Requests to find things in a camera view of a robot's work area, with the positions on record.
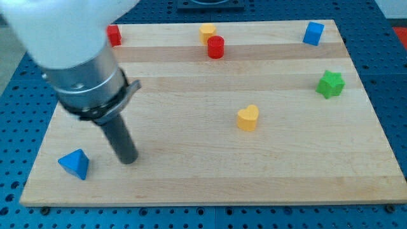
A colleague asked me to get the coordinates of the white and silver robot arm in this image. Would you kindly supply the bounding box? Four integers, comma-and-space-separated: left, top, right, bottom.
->
1, 0, 139, 125

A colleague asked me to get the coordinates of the red block behind arm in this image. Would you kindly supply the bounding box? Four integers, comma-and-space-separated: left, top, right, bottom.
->
106, 25, 121, 47

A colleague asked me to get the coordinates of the red cylinder block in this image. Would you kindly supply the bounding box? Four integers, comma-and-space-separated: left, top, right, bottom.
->
207, 36, 224, 59

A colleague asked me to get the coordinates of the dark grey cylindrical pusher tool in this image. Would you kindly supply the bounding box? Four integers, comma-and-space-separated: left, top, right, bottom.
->
99, 114, 138, 164

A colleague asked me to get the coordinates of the yellow heart block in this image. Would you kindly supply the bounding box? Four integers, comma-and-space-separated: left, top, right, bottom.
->
237, 104, 259, 132

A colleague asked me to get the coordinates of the blue triangular prism block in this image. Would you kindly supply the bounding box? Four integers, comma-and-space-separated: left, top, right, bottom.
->
58, 149, 90, 180

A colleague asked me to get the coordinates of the yellow hexagon block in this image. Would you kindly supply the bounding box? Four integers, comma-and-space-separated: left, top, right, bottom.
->
198, 23, 217, 45

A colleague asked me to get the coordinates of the green star block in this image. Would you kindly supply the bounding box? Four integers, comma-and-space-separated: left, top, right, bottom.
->
315, 70, 345, 99

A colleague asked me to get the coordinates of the light wooden board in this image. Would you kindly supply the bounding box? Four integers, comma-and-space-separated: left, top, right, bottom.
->
20, 20, 406, 207

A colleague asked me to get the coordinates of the blue cube block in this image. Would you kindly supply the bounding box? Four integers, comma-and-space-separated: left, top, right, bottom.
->
303, 22, 325, 46

